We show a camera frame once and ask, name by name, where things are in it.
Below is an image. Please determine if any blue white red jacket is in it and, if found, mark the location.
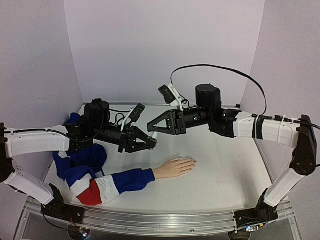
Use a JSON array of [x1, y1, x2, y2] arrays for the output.
[[52, 112, 156, 207]]

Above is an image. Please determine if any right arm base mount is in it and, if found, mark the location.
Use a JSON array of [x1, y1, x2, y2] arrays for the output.
[[233, 194, 278, 230]]

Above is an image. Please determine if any aluminium front rail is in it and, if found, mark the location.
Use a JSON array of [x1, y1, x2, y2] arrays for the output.
[[23, 192, 296, 232]]

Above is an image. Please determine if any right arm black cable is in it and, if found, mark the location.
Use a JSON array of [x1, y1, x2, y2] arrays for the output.
[[170, 64, 268, 116]]

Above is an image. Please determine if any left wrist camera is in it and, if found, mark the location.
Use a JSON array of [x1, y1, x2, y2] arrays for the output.
[[121, 103, 146, 131]]

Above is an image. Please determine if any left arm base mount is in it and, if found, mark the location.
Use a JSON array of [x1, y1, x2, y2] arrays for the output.
[[41, 196, 85, 224]]

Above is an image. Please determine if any aluminium rail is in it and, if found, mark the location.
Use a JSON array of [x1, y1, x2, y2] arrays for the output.
[[109, 102, 241, 109], [23, 192, 296, 232]]

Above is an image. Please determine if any white nail polish cap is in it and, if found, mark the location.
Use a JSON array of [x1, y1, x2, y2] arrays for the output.
[[151, 131, 158, 140]]

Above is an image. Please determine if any aluminium back rail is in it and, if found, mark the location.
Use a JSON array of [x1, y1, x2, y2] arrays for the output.
[[109, 102, 241, 109]]

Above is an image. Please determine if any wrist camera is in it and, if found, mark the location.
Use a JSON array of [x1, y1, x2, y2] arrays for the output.
[[121, 103, 146, 131], [158, 83, 186, 111]]

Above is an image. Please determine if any mannequin hand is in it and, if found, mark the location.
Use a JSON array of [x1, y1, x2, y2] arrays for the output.
[[152, 157, 197, 180]]

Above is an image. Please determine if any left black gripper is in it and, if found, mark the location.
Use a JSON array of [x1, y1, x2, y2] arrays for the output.
[[92, 124, 157, 154]]

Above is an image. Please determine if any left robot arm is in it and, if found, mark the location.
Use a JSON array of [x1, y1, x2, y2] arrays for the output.
[[0, 98, 157, 219]]

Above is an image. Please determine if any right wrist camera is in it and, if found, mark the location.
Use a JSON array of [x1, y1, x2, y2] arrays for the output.
[[158, 83, 186, 111]]

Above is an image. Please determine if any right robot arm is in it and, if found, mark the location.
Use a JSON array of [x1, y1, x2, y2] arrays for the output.
[[147, 84, 317, 227]]

